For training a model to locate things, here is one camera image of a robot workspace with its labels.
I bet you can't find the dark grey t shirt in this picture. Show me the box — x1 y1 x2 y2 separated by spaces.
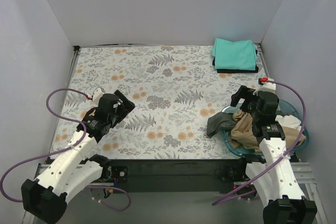
206 112 236 137

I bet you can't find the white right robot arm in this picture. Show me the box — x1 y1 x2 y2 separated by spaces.
231 86 317 223

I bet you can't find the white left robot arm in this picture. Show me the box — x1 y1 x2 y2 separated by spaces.
21 89 135 223

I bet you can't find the teal plastic basket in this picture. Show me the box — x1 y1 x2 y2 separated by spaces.
220 100 309 157

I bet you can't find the white t shirt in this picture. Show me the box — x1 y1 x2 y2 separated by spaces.
276 115 301 131

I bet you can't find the beige t shirt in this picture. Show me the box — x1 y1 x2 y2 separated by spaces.
230 110 299 153

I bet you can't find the folded teal t shirt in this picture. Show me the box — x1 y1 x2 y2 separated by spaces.
212 37 257 70

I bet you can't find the floral table mat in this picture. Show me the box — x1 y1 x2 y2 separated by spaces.
50 46 267 159

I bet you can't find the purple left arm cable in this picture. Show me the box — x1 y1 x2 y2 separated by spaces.
0 88 132 211

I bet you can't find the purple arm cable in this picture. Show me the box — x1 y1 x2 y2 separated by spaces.
0 88 132 211
212 81 308 206

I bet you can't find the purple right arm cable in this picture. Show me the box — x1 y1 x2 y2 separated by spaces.
212 81 308 206

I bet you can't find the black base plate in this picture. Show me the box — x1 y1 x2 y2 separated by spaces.
47 155 300 195

